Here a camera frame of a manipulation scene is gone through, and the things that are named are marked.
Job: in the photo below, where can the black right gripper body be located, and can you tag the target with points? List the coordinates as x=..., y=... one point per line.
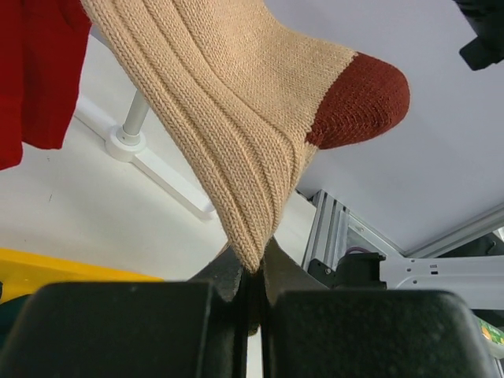
x=486, y=19

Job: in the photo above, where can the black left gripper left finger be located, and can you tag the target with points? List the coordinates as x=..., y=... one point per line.
x=195, y=328

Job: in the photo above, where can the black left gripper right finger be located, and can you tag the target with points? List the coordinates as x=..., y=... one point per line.
x=309, y=330

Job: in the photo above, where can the striped beige maroon sock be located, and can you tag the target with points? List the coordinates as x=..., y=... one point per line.
x=247, y=100

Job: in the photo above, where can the red sock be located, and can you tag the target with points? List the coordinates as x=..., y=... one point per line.
x=43, y=44

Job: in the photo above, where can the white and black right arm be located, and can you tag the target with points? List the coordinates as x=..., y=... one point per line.
x=467, y=261

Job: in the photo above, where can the yellow plastic tray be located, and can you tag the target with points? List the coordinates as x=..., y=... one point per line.
x=24, y=273

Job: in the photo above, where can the silver clothes rack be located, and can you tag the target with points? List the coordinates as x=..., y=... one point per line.
x=126, y=142

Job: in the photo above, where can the aluminium table edge rail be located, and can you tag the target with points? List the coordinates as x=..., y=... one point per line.
x=336, y=229

